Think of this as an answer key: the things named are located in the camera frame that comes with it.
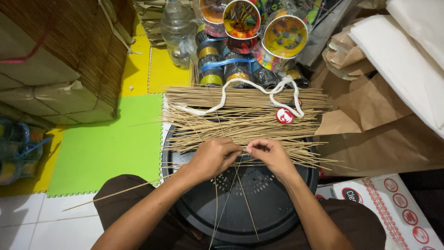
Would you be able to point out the person's right hand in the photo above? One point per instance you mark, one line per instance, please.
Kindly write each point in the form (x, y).
(274, 158)

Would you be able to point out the person's left hand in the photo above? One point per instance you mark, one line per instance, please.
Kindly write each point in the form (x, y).
(210, 158)

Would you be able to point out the pile of thin bamboo sticks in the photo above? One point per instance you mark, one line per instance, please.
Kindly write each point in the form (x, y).
(242, 114)

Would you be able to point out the red and white round lid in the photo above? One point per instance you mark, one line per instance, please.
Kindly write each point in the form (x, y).
(285, 116)

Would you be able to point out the white carton with red labels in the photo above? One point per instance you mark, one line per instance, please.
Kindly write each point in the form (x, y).
(392, 208)

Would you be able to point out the short single bamboo stick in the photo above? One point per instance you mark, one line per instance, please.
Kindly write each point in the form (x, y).
(248, 205)

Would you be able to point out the yellow foam floor mat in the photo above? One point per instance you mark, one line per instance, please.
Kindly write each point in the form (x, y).
(45, 166)
(137, 69)
(166, 74)

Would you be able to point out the green foam floor mat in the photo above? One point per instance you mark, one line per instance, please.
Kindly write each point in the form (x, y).
(104, 145)

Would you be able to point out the curved single bamboo stick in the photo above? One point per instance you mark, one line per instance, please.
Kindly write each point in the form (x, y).
(216, 208)

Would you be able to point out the thin thread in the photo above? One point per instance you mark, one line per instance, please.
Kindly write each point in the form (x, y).
(225, 205)

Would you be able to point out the long single bamboo stick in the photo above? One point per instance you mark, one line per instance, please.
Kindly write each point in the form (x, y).
(114, 193)

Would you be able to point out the plastic bag of spools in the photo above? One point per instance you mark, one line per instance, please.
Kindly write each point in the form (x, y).
(17, 152)

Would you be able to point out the bundle of black gold spools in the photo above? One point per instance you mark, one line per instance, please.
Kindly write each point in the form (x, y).
(222, 66)

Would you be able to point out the small white paper sheet stack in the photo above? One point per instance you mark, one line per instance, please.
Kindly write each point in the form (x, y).
(419, 24)

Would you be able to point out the large paper-wrapped bamboo stick bundle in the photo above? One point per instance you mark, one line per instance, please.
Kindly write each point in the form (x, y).
(62, 59)

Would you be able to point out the person's brown trousers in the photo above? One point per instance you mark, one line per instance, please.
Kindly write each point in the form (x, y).
(353, 222)

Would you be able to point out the large white paper sheet stack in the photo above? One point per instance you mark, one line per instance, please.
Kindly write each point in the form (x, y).
(402, 66)

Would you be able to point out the black round perforated plastic tray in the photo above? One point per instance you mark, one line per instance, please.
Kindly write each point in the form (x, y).
(270, 205)

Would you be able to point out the clear plastic bottle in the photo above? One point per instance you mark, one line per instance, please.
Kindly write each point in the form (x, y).
(177, 34)

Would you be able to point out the stack of folded brown paper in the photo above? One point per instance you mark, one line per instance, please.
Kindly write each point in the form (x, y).
(151, 20)

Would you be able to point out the brown paper sheets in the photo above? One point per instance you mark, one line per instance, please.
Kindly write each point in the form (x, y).
(374, 132)

